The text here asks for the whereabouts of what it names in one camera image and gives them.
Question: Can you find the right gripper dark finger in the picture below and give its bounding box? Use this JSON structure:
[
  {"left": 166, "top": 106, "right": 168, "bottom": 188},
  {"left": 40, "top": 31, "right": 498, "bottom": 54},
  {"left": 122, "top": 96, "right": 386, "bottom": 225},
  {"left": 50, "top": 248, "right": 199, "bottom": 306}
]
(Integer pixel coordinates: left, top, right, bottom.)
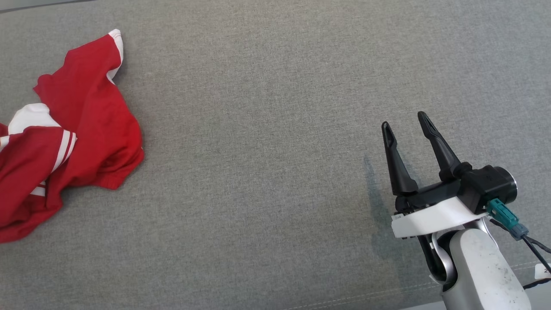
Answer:
[
  {"left": 381, "top": 121, "right": 419, "bottom": 197},
  {"left": 417, "top": 111, "right": 473, "bottom": 182}
]

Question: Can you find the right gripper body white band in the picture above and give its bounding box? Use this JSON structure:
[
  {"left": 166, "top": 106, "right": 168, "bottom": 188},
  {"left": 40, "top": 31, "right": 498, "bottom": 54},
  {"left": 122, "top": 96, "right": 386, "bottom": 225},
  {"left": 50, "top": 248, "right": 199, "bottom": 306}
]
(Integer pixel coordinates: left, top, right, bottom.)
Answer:
[{"left": 390, "top": 179, "right": 490, "bottom": 281}]

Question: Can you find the red garment with Bulls print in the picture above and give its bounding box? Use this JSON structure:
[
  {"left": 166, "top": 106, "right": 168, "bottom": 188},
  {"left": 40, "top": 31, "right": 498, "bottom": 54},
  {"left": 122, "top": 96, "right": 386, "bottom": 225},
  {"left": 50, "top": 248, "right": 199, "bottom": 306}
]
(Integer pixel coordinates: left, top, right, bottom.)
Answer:
[{"left": 34, "top": 29, "right": 145, "bottom": 191}]

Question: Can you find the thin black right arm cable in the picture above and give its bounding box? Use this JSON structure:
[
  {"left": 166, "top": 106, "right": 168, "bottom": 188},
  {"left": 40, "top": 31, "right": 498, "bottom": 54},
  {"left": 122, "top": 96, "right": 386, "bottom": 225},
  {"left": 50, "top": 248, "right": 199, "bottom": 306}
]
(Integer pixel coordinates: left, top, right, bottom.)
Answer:
[{"left": 522, "top": 278, "right": 551, "bottom": 290}]

